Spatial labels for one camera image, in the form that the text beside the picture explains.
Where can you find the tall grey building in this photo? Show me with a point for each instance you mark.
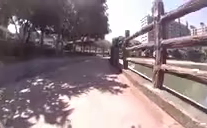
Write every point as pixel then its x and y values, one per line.
pixel 177 30

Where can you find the row of trees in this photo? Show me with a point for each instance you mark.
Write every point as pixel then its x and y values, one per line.
pixel 57 16

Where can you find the robot's own part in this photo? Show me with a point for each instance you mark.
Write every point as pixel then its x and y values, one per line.
pixel 135 126
pixel 69 126

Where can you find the grey stone kerb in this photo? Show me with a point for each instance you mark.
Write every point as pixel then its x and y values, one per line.
pixel 164 103

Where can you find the green canal water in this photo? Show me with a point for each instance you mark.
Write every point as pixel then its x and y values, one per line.
pixel 191 87

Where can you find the reddish paved path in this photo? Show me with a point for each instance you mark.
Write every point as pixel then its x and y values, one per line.
pixel 101 100

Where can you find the pale building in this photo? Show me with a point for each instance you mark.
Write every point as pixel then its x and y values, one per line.
pixel 202 30

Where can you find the dark hedge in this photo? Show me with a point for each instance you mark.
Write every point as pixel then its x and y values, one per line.
pixel 17 48

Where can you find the wooden log railing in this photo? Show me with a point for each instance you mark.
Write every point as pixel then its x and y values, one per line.
pixel 159 50

